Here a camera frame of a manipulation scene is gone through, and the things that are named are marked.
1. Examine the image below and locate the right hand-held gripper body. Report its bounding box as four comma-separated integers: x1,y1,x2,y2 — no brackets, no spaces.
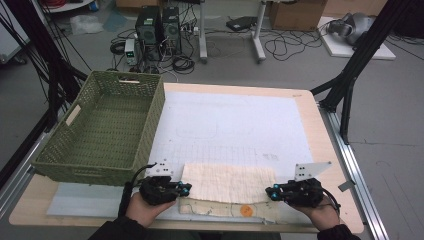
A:
279,161,333,208

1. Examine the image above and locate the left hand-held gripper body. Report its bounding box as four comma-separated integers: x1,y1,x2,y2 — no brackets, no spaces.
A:
139,162,183,206

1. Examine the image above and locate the cream printed cloth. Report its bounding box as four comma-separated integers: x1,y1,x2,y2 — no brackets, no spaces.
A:
178,162,280,225

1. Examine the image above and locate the green woven basket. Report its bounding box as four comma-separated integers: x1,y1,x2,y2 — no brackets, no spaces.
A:
31,69,167,188

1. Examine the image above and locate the person's left hand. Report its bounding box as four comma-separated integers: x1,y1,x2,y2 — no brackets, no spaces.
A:
124,191,178,228

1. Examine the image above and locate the person's right hand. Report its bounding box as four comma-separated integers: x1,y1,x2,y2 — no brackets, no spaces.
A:
289,196,341,232

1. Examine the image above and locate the white grid mat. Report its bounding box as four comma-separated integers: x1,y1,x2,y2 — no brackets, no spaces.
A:
46,90,316,225

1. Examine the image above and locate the grey bench power supply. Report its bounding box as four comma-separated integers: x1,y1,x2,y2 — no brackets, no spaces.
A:
124,38,140,66

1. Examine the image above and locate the white floor board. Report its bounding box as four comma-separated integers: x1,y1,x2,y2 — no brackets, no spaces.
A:
316,16,397,61

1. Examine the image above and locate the white desk leg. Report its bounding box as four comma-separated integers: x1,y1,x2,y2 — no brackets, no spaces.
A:
251,0,268,63
198,0,209,64

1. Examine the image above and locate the black computer tower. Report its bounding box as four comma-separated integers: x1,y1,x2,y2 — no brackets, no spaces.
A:
134,5,163,62
162,6,183,56

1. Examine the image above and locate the black flat device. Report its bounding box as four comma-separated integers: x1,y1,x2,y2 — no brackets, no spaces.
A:
225,15,258,33

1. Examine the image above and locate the brown cardboard box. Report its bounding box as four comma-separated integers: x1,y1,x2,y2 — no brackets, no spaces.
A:
323,0,390,18
269,0,328,33
114,0,162,10

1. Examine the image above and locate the grey headset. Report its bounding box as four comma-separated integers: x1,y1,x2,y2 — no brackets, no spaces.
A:
327,12,376,46

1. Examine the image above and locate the clear plastic bag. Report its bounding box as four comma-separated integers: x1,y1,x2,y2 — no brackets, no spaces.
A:
69,14,105,36

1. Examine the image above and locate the white round table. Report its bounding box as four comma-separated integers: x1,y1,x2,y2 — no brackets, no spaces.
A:
46,0,97,14

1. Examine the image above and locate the white cabinet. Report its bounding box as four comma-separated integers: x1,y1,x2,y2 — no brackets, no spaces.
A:
0,13,32,65

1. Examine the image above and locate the right hand-held gripper cable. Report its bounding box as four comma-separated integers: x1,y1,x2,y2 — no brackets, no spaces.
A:
319,187,342,215

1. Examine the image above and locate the grey metal bracket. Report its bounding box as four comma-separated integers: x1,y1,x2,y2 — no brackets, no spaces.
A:
337,179,357,193

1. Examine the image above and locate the aluminium rail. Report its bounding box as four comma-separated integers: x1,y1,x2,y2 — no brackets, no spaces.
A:
318,103,390,240
0,131,48,218

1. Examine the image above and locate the black cable coil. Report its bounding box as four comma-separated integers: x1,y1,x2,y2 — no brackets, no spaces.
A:
171,54,196,75
109,29,135,56

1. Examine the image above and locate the black cable tangle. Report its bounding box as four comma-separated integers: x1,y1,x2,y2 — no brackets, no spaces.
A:
264,28,329,62

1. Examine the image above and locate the black metal frame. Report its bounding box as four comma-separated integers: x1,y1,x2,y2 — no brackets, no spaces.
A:
309,0,415,146
0,0,90,134

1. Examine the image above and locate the red cable coil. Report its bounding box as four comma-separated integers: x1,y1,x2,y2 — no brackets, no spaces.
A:
41,0,68,10

